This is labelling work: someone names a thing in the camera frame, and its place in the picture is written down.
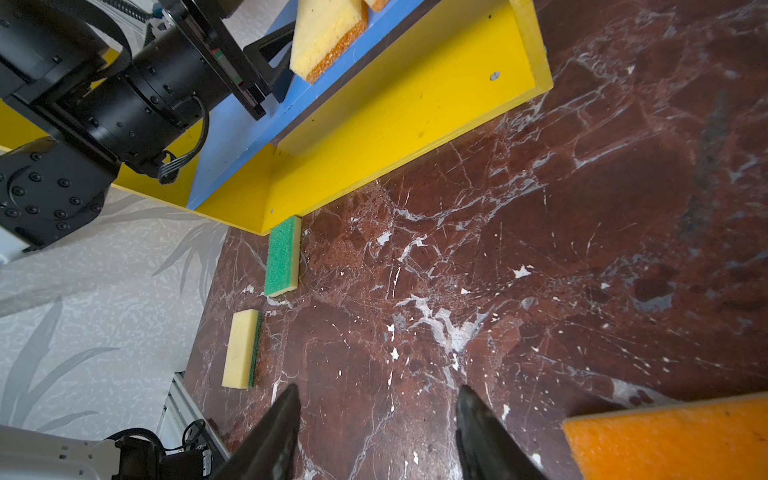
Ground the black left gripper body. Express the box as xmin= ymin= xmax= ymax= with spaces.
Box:
xmin=137 ymin=1 xmax=270 ymax=120

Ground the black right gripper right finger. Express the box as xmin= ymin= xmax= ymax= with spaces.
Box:
xmin=455 ymin=385 xmax=546 ymax=480

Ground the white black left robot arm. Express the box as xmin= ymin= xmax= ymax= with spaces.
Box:
xmin=1 ymin=1 xmax=301 ymax=479

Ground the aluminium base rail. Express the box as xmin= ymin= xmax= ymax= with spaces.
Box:
xmin=156 ymin=372 xmax=230 ymax=469

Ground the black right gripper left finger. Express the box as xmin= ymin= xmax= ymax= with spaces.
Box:
xmin=212 ymin=384 xmax=301 ymax=480

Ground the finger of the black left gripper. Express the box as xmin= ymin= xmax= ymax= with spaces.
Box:
xmin=243 ymin=22 xmax=295 ymax=102

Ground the yellow pink blue wooden shelf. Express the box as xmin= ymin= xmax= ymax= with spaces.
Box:
xmin=1 ymin=1 xmax=552 ymax=234

